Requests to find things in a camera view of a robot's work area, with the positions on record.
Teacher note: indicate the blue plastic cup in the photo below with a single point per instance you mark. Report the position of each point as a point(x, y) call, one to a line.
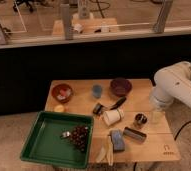
point(97, 91)

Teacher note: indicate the red-brown bowl with items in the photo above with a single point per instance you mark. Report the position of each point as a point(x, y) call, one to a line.
point(62, 93)

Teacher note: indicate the grey metal cylinder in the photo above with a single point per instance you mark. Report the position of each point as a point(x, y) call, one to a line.
point(137, 135)

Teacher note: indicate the dark purple grape bunch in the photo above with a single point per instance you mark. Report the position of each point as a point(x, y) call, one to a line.
point(79, 136)

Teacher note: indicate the small yellow round object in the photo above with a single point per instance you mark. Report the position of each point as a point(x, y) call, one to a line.
point(59, 108)

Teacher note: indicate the green plastic tray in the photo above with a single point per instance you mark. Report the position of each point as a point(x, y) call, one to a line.
point(46, 145)

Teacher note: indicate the dark maroon bowl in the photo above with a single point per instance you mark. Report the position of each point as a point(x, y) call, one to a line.
point(120, 87)

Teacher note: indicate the grey metal post right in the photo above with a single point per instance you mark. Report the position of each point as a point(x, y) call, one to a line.
point(159, 26)

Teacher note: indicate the small metal cup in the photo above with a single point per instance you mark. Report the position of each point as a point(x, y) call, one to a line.
point(140, 120)

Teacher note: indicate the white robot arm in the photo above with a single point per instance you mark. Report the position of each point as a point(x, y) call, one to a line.
point(171, 82)

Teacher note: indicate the black handled brush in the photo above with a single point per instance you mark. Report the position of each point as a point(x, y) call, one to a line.
point(99, 108)

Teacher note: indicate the small silver metal clip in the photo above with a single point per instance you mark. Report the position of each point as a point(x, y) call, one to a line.
point(65, 134)

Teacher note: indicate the cream plastic knife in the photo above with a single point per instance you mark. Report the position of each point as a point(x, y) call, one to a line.
point(109, 154)

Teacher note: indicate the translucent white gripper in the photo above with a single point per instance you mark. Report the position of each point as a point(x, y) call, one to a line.
point(156, 115)

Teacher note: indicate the grey metal post centre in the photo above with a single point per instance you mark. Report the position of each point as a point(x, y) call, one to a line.
point(67, 21)

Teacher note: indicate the white paper cup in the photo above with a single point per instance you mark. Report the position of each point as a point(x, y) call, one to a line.
point(113, 116)

